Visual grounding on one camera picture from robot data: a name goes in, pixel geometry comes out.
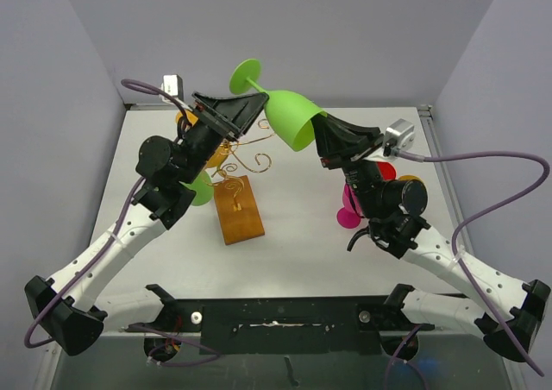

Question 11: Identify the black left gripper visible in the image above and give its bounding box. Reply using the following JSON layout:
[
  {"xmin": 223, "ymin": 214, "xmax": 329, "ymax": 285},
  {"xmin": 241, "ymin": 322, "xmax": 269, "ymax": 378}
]
[{"xmin": 177, "ymin": 91, "xmax": 268, "ymax": 184}]

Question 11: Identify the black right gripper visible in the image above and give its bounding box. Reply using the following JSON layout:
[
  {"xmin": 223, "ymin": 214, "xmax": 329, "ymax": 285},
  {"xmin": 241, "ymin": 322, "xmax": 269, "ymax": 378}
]
[{"xmin": 310, "ymin": 109, "xmax": 386, "ymax": 218}]

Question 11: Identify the green plastic wine glass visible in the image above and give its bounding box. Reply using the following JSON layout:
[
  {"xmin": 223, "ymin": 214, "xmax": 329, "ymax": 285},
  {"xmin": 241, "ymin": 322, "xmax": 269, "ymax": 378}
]
[
  {"xmin": 181, "ymin": 171, "xmax": 214, "ymax": 206},
  {"xmin": 229, "ymin": 59, "xmax": 327, "ymax": 152}
]

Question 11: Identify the orange plastic wine glass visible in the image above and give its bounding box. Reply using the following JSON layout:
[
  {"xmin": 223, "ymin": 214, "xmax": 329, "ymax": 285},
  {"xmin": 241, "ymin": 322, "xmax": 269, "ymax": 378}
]
[
  {"xmin": 174, "ymin": 110, "xmax": 229, "ymax": 170},
  {"xmin": 398, "ymin": 174, "xmax": 423, "ymax": 182}
]

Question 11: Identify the red plastic wine glass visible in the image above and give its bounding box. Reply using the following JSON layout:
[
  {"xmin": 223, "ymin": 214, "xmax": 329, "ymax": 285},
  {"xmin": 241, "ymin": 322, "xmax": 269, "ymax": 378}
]
[{"xmin": 376, "ymin": 162, "xmax": 397, "ymax": 181}]

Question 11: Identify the pink plastic wine glass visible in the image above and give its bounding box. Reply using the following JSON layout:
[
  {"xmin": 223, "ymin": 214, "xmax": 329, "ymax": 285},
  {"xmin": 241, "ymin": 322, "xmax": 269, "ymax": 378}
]
[{"xmin": 336, "ymin": 184, "xmax": 364, "ymax": 229}]

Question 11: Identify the gold wire wine glass rack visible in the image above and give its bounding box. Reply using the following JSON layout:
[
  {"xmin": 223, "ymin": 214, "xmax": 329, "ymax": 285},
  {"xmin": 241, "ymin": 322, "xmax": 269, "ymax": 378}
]
[{"xmin": 206, "ymin": 117, "xmax": 273, "ymax": 247}]

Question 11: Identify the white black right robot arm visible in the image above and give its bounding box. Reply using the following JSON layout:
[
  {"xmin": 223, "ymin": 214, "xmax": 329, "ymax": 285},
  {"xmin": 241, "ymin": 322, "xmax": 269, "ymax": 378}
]
[{"xmin": 311, "ymin": 114, "xmax": 551, "ymax": 366}]

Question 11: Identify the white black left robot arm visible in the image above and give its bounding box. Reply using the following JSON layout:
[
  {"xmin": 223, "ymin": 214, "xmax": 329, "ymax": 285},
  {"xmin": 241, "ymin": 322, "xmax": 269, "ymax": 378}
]
[{"xmin": 23, "ymin": 92, "xmax": 269, "ymax": 355}]

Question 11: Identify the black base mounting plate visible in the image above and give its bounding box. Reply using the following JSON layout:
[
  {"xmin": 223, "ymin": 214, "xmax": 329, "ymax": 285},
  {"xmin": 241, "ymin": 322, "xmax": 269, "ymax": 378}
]
[{"xmin": 128, "ymin": 296, "xmax": 414, "ymax": 355}]

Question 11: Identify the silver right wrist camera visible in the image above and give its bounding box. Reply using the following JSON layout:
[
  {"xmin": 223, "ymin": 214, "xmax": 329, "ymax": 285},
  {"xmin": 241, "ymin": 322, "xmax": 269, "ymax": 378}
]
[{"xmin": 367, "ymin": 119, "xmax": 415, "ymax": 162}]

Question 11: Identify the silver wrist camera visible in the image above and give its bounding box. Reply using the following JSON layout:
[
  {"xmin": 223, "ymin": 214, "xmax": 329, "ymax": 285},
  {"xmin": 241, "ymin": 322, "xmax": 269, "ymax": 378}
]
[
  {"xmin": 160, "ymin": 74, "xmax": 184, "ymax": 104},
  {"xmin": 367, "ymin": 119, "xmax": 415, "ymax": 162}
]

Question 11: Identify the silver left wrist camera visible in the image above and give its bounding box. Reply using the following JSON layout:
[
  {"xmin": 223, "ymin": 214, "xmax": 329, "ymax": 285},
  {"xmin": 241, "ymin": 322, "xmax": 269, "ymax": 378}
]
[{"xmin": 160, "ymin": 74, "xmax": 184, "ymax": 104}]

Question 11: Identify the aluminium frame rail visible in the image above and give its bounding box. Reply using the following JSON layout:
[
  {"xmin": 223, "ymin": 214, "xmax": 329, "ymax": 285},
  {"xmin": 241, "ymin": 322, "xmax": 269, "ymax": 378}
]
[{"xmin": 417, "ymin": 104, "xmax": 517, "ymax": 335}]

